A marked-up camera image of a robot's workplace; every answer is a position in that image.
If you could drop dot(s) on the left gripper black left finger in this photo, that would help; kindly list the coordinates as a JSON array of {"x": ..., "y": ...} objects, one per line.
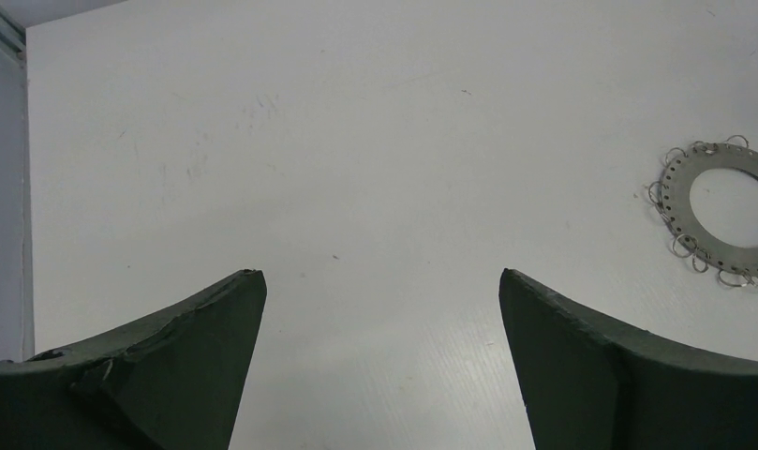
[{"x": 172, "y": 379}]

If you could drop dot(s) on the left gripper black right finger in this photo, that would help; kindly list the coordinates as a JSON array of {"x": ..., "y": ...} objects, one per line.
[{"x": 590, "y": 381}]

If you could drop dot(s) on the round metal keyring disc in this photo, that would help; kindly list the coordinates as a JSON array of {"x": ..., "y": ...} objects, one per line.
[{"x": 670, "y": 195}]

